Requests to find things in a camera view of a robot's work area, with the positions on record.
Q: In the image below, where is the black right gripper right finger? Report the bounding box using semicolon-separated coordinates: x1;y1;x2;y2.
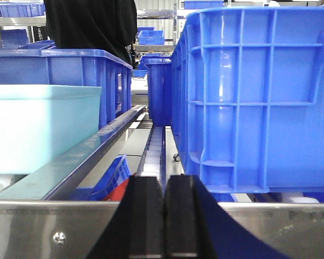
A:
164;175;286;258

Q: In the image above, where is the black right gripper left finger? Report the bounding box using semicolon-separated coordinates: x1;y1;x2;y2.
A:
87;176;164;258

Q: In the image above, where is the light blue plastic bin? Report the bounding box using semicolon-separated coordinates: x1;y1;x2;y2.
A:
0;84;102;174

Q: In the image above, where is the dark blue crate behind bin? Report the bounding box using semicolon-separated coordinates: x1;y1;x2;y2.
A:
0;49;132;127

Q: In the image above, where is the blue bin on shelf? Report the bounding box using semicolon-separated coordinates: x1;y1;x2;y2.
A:
138;30;165;45

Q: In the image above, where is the blue bin top left shelf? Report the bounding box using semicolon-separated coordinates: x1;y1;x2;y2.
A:
0;2;45;18

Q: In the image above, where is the dark blue crate below rack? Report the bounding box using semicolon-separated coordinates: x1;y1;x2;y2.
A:
70;155;131;201

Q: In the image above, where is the white roller track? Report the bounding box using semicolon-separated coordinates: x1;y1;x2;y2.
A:
136;126;164;181

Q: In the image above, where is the large dark blue crate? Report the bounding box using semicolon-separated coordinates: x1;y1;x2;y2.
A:
172;6;324;193

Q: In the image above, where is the far dark blue crate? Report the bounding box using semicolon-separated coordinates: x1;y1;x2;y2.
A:
145;57;172;126

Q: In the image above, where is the person in black clothing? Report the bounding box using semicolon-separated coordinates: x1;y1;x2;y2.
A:
44;0;137;64

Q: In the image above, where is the steel roller rack side rail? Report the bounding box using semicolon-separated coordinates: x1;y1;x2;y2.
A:
0;105;145;201

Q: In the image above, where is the steel roller rack front rail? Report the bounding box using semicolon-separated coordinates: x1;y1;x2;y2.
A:
0;200;324;258

